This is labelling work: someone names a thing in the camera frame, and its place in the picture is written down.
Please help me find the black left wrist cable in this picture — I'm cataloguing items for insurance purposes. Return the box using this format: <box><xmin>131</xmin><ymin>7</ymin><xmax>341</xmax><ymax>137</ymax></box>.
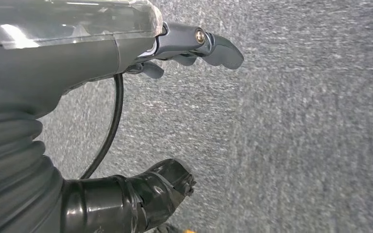
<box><xmin>78</xmin><ymin>73</ymin><xmax>124</xmax><ymax>180</ymax></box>

